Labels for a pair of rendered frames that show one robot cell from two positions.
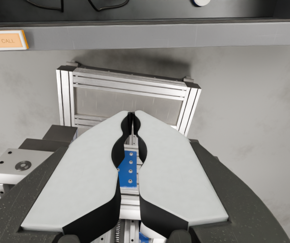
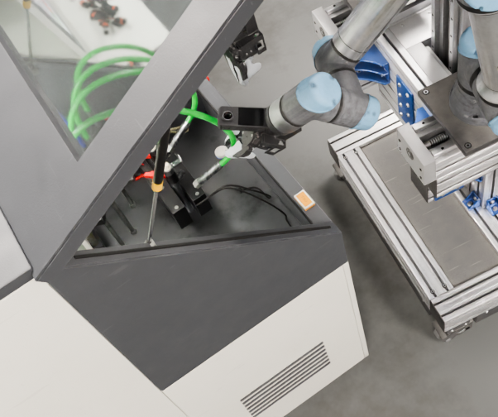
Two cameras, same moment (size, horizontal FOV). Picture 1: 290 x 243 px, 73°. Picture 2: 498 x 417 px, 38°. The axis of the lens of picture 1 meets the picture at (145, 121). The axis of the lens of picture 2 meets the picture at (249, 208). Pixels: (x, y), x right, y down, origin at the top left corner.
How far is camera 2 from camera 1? 1.68 m
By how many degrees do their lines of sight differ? 37
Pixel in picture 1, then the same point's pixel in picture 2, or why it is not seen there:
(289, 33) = (207, 88)
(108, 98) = (435, 235)
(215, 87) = (324, 136)
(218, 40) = not seen: hidden behind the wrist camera
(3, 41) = (306, 200)
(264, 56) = not seen: hidden behind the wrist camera
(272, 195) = not seen: outside the picture
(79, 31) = (275, 174)
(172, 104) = (376, 155)
